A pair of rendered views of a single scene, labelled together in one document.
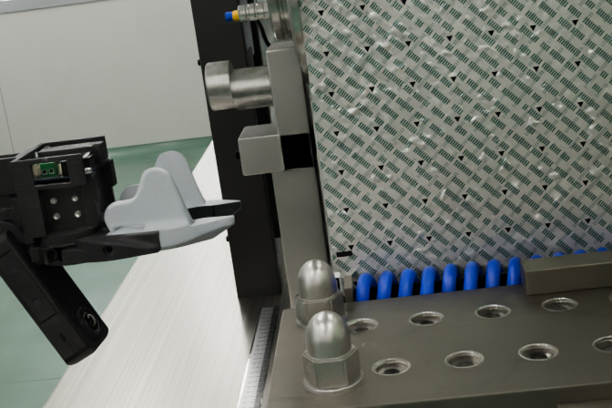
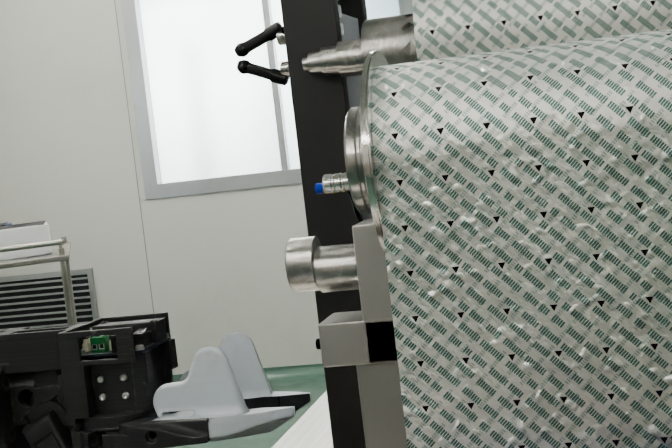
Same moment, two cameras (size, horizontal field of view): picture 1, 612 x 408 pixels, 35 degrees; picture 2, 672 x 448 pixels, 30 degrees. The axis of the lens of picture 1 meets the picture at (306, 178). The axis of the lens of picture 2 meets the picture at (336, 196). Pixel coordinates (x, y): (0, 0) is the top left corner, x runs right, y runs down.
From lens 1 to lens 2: 0.14 m
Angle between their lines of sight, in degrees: 14
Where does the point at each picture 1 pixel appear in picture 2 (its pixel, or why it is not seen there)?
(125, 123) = (296, 337)
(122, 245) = (167, 432)
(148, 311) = not seen: outside the picture
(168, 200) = (221, 384)
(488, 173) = (591, 373)
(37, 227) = (80, 407)
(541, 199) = (655, 408)
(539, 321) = not seen: outside the picture
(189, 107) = not seen: hidden behind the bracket
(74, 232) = (118, 415)
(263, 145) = (346, 332)
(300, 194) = (388, 392)
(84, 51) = (252, 246)
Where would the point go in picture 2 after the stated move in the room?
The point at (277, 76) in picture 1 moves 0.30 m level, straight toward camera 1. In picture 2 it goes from (363, 255) to (300, 327)
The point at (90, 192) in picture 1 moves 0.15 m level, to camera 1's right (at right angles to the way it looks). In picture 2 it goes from (140, 372) to (366, 351)
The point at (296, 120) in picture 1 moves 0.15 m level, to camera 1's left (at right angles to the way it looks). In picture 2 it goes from (383, 306) to (178, 325)
